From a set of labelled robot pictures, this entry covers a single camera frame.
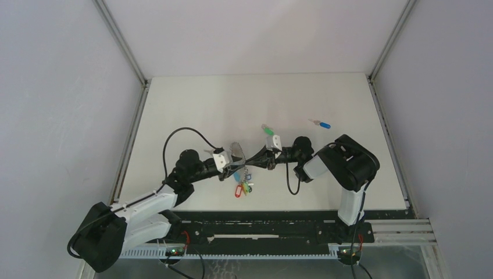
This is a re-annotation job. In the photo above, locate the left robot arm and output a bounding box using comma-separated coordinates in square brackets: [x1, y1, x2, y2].
[67, 148, 245, 273]

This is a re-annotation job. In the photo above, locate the key with green tag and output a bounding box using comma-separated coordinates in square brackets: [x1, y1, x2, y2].
[261, 124, 275, 135]

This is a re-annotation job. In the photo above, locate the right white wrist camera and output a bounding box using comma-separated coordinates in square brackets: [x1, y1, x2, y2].
[265, 134, 282, 152]

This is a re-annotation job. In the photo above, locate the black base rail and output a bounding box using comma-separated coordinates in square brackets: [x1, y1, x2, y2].
[144, 209, 375, 257]

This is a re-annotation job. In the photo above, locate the camera black cable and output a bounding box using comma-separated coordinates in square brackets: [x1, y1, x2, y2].
[162, 127, 225, 182]
[285, 162, 305, 196]

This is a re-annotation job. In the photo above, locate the red tagged key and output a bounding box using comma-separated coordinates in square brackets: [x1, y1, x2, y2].
[234, 184, 243, 198]

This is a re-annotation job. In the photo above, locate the left camera black cable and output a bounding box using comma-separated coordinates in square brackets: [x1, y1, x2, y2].
[162, 127, 225, 182]

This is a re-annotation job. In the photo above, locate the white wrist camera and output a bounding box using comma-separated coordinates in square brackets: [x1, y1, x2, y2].
[265, 134, 282, 152]
[212, 151, 232, 173]

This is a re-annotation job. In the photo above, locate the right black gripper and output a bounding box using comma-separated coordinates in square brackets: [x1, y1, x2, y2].
[245, 144, 302, 170]

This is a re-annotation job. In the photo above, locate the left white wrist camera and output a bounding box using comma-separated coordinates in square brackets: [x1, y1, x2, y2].
[212, 151, 232, 173]

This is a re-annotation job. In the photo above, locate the key with blue tag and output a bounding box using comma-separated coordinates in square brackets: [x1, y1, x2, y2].
[309, 119, 331, 129]

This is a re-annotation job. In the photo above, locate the green tagged key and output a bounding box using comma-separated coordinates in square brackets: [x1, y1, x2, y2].
[242, 182, 252, 195]

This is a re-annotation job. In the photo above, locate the right camera black cable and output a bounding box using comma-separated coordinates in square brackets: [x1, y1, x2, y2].
[285, 162, 305, 196]

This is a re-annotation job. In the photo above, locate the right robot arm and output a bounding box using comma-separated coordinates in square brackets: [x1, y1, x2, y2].
[245, 134, 380, 242]

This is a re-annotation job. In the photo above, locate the metal key organiser with rings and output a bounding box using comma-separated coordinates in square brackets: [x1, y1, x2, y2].
[230, 142, 253, 198]

